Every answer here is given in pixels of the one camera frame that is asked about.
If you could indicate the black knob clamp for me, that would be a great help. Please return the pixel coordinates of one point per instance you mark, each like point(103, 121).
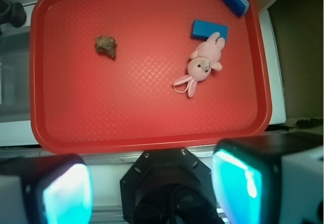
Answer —
point(12, 13)

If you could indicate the red plastic tray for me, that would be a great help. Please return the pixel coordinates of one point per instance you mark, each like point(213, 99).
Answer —
point(82, 101)

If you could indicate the blue rectangular block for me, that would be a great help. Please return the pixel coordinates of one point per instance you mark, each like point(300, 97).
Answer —
point(201, 30)

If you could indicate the brown rock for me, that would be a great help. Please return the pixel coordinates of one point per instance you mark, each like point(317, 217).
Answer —
point(106, 45)

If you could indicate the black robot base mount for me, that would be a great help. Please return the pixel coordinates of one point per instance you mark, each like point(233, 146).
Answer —
point(168, 186)

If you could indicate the pink plush bunny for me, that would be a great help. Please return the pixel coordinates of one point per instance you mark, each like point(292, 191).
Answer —
point(205, 58)

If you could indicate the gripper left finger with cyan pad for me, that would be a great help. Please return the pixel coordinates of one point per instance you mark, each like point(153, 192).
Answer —
point(50, 189)

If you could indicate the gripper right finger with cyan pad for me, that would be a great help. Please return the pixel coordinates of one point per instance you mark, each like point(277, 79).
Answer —
point(271, 178)

